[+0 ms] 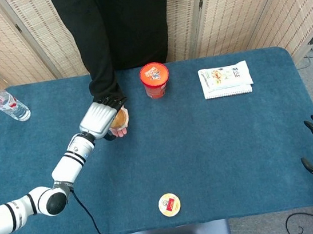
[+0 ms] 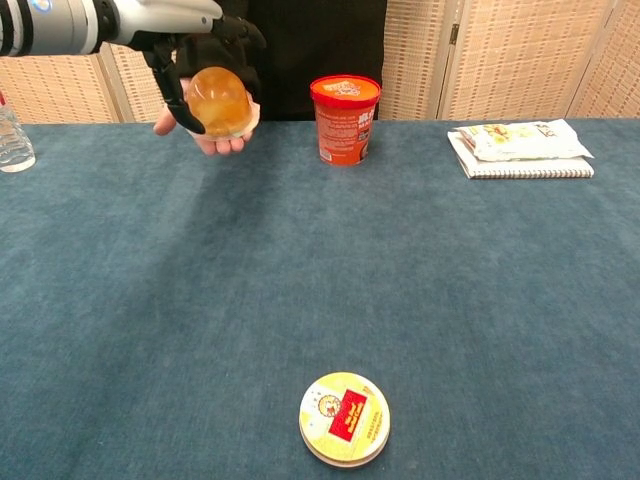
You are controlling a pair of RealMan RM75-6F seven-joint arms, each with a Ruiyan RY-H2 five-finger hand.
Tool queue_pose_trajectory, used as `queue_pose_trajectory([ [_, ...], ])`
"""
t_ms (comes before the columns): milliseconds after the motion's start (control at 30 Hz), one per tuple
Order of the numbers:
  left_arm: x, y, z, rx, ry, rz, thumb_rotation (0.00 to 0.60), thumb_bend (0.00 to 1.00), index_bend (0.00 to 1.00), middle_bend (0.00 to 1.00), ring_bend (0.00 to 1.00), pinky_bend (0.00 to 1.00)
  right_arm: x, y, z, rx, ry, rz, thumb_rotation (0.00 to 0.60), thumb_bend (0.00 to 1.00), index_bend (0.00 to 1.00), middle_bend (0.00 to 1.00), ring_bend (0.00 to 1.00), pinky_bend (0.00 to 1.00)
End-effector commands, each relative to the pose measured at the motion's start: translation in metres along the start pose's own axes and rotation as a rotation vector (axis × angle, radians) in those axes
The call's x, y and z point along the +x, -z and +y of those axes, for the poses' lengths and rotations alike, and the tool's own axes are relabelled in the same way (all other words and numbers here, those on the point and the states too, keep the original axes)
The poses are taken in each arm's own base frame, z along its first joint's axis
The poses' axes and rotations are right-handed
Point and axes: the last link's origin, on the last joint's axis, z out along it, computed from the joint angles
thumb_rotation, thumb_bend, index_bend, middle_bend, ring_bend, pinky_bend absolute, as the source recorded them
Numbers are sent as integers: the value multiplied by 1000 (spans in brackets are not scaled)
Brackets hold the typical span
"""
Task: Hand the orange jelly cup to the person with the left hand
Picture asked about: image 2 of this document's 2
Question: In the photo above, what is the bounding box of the round yellow tin box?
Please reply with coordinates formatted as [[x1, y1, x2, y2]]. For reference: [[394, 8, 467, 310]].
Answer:
[[298, 371, 392, 469]]

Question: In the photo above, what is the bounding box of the orange fruit jelly cup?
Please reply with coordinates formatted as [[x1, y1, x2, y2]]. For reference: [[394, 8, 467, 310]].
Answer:
[[187, 66, 263, 141]]

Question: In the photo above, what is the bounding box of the person in black sweater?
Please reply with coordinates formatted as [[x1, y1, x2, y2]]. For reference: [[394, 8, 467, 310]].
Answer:
[[172, 0, 389, 122]]

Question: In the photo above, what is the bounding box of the white snack packet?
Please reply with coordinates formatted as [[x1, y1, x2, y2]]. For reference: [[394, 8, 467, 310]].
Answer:
[[453, 118, 595, 163]]

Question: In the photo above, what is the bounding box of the woven folding screen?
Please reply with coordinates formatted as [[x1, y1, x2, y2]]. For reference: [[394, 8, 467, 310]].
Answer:
[[0, 0, 640, 124]]

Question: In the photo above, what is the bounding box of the white spiral notebook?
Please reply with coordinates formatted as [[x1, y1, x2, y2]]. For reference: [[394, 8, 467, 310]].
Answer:
[[446, 130, 596, 180]]

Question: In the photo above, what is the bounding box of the red instant noodle cup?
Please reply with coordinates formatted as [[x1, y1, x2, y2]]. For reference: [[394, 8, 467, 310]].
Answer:
[[309, 75, 383, 167]]

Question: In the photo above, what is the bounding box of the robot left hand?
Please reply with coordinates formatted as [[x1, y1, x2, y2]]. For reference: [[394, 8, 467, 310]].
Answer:
[[94, 0, 268, 136]]

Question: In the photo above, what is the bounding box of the person's bare hand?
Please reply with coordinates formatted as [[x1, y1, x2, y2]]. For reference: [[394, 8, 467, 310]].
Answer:
[[152, 77, 256, 157]]

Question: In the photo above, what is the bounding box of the clear plastic water bottle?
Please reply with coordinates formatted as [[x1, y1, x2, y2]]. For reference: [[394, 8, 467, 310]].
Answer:
[[0, 91, 37, 174]]

